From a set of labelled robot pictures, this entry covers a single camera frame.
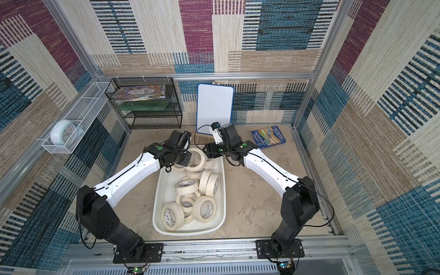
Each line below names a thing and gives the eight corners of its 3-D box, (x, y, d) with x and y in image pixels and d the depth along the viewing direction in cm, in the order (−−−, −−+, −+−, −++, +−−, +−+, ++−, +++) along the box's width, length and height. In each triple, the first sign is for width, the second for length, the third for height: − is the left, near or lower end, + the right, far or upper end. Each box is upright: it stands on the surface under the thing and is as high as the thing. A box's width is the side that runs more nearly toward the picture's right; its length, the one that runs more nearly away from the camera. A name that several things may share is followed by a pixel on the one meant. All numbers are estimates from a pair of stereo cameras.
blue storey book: (258, 149, 110) (259, 146, 107) (250, 134, 118) (251, 131, 116) (285, 142, 114) (287, 139, 111) (275, 128, 122) (277, 125, 119)
